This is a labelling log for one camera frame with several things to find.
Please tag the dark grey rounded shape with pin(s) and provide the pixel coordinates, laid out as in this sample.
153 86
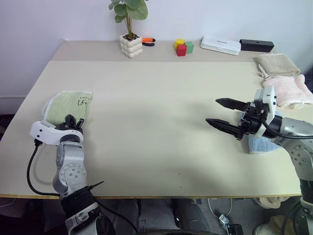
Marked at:
188 215

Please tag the pink towel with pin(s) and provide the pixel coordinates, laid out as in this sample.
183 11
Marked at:
291 90

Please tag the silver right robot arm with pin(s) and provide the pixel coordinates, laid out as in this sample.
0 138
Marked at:
293 127

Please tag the yellow cube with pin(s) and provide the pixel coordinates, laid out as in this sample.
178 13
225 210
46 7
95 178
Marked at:
179 42

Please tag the green towel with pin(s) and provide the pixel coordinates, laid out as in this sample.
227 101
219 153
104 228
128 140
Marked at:
66 105

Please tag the orange black pliers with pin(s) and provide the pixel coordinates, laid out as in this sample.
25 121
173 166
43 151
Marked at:
148 40

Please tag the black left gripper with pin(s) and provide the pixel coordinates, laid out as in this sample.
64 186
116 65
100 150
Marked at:
71 126

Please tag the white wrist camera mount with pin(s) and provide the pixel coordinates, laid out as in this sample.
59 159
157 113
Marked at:
49 132
267 98

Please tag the beige towel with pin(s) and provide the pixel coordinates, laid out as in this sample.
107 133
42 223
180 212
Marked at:
278 64

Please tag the red cube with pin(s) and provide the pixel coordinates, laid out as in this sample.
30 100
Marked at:
181 50

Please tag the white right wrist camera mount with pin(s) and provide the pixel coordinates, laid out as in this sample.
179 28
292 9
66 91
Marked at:
267 98

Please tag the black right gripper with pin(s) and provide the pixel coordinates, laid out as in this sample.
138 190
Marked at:
253 121

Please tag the potted plant white bubble pot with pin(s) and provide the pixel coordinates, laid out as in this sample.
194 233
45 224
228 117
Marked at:
132 47

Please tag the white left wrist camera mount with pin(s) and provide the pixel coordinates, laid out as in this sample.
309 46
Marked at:
49 132

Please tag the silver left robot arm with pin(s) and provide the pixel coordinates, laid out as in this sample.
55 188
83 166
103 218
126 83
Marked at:
71 166

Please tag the white shoe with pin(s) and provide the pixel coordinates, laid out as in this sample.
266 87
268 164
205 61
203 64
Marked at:
265 227

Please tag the green cube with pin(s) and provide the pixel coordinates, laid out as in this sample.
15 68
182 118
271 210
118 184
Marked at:
189 47

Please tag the long black box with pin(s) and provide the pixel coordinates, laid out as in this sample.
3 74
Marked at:
256 45

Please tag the light blue towel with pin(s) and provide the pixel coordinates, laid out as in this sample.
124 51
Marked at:
259 147

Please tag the flat white box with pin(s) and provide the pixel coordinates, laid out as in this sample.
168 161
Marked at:
220 45

